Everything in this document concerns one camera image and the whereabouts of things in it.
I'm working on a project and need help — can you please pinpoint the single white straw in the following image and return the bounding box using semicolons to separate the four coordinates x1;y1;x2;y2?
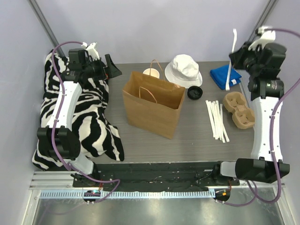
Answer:
225;28;237;91

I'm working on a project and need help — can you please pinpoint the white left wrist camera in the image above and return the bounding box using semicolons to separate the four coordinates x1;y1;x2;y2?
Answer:
81;42;100;61

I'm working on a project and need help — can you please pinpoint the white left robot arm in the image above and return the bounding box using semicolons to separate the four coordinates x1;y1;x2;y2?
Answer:
32;50;124;187

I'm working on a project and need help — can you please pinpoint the brown paper bag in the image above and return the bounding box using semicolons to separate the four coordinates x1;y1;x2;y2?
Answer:
122;71;185;139

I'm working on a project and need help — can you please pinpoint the white slotted cable duct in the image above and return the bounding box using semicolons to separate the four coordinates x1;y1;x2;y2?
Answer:
39;189;215;199

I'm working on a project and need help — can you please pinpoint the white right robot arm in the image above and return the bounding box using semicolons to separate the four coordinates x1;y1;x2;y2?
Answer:
211;41;290;185

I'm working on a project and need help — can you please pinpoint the white bucket hat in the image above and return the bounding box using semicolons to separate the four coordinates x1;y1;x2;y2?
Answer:
165;54;203;89

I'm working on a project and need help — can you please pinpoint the stack of black lids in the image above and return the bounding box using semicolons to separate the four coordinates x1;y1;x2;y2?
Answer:
187;86;203;100

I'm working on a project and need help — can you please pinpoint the stack of cardboard cup carriers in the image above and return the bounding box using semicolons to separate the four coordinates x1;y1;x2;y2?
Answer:
223;92;255;129

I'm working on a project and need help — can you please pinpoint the blue folded cloth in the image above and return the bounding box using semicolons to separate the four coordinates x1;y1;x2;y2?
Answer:
210;65;241;90

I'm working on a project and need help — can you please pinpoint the white wrapped straws bundle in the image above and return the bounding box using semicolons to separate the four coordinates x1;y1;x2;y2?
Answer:
205;100;230;143

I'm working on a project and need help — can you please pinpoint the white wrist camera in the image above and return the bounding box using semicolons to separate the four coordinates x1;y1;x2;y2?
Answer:
81;42;100;61
248;26;276;51

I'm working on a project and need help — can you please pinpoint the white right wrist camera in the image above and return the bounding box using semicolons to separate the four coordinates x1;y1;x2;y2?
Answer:
248;26;276;51

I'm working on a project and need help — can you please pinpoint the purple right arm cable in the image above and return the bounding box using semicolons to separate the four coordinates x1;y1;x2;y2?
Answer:
222;28;300;207

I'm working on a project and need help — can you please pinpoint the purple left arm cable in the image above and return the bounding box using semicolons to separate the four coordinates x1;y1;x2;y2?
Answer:
51;41;120;203

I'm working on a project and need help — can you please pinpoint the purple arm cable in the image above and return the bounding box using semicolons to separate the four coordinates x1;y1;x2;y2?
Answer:
222;28;300;207
51;41;120;203

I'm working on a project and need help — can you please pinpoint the zebra print pillow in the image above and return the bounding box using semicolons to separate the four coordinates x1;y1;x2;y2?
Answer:
39;52;124;161

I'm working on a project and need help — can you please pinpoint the stack of paper cups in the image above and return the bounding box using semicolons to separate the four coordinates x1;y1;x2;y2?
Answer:
143;68;160;79

